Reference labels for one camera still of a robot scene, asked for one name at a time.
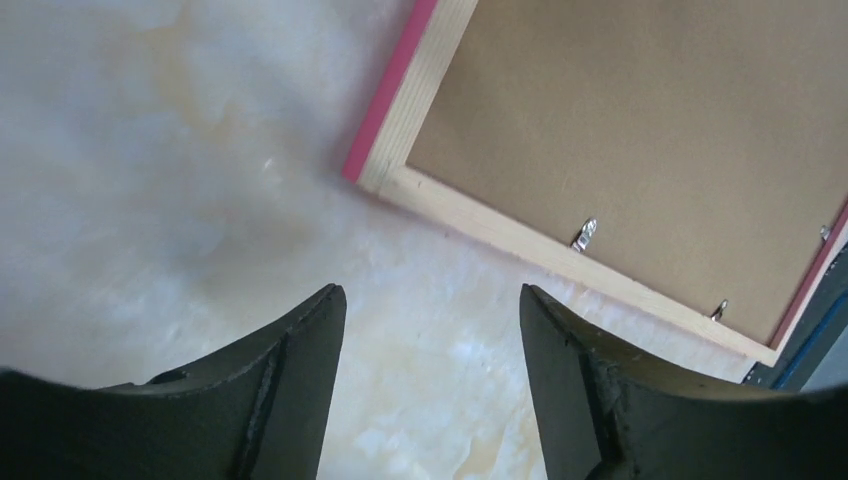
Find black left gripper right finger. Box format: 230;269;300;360
519;285;847;479

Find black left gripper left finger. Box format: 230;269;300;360
1;284;346;479

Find pink wooden picture frame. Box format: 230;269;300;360
341;0;848;368

